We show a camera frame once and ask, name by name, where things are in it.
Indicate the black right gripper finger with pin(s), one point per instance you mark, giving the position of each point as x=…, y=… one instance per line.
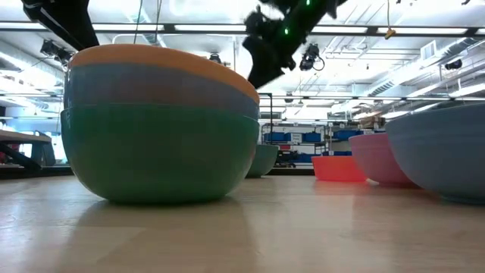
x=288, y=60
x=259, y=68

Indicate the teal plastic bowl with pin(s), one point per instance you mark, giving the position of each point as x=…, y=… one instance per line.
x=263, y=161

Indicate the orange plastic bowl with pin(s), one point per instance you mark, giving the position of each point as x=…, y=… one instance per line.
x=151, y=55

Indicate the blue plastic bowl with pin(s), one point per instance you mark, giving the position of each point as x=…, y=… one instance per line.
x=443, y=151
x=151, y=85

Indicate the small red plastic bowl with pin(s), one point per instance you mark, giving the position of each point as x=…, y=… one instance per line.
x=335, y=169

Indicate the pink plastic bowl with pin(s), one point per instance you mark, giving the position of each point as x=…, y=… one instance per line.
x=375, y=159

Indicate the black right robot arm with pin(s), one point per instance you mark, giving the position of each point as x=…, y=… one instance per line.
x=320, y=7

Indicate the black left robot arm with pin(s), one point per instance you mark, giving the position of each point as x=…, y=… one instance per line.
x=64, y=21

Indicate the shelf rack with blue bins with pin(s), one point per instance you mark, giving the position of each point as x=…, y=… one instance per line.
x=303, y=142

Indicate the black overhead rig bar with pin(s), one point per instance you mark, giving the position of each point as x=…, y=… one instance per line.
x=170, y=27

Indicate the yellow hanging tag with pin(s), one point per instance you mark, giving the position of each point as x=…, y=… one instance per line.
x=390, y=33

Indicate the green translucent plastic bowl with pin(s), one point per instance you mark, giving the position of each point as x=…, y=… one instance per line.
x=159, y=159

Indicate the black ceiling spotlights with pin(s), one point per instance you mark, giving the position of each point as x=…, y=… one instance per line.
x=57, y=53

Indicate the wooden side table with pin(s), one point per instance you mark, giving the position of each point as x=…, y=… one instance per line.
x=22, y=144

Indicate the black overhead camera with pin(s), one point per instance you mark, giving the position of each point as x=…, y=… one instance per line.
x=310, y=57

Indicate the black metal rack post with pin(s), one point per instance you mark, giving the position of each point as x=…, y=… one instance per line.
x=270, y=117

